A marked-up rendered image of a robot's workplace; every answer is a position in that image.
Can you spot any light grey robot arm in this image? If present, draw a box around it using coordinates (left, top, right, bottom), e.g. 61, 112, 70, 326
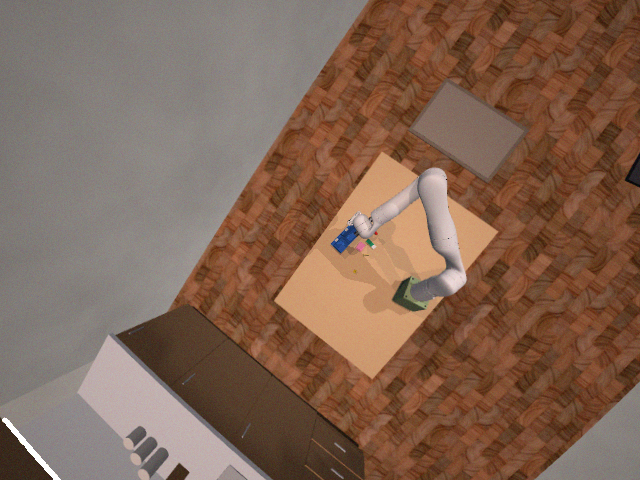
347, 168, 467, 301

